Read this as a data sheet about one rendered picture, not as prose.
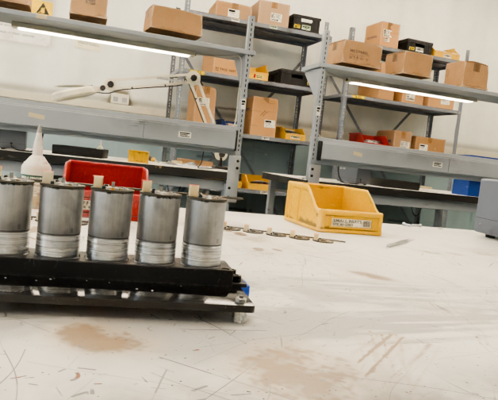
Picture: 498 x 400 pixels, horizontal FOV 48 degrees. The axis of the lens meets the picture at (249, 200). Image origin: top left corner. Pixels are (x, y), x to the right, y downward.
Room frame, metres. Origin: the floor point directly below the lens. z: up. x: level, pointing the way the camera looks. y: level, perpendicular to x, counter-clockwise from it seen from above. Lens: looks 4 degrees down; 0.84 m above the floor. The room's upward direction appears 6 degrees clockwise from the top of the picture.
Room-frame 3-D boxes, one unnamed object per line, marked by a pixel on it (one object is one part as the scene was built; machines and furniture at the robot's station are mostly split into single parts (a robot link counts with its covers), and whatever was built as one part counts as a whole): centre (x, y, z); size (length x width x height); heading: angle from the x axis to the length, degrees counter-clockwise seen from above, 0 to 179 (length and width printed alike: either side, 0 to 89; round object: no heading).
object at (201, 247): (0.34, 0.03, 0.79); 0.02 x 0.02 x 0.05
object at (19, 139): (2.62, 1.13, 0.80); 0.15 x 0.12 x 0.10; 19
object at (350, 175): (3.18, -0.58, 0.80); 0.15 x 0.12 x 0.10; 37
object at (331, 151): (3.14, -0.95, 0.90); 1.30 x 0.06 x 0.12; 108
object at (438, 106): (5.13, -1.19, 1.06); 1.20 x 0.45 x 2.12; 108
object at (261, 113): (4.70, 0.14, 1.04); 1.20 x 0.45 x 2.08; 108
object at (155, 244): (0.33, 0.05, 0.79); 0.02 x 0.02 x 0.05
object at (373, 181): (3.29, -0.84, 0.77); 0.24 x 0.16 x 0.04; 107
